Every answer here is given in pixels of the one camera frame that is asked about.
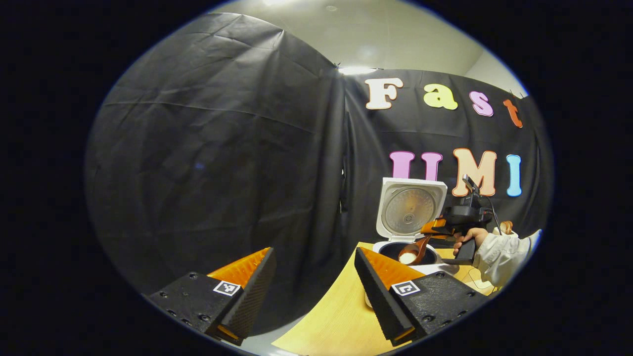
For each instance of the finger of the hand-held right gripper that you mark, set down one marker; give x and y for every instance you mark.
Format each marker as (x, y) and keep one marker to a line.
(437, 227)

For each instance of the toasted bread slice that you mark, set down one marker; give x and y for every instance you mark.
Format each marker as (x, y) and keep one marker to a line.
(506, 227)

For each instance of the white rice cooker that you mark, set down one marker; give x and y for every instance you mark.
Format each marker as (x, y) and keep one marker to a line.
(390, 198)

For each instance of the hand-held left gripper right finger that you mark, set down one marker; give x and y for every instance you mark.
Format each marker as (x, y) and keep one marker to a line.
(378, 301)

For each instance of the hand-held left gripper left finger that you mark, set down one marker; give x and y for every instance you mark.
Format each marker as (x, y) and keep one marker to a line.
(247, 301)

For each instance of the black backdrop cloth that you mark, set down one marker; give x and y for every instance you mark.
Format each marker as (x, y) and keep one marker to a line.
(212, 158)

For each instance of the brown wooden spoon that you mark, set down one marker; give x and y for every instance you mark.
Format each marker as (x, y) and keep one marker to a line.
(423, 245)

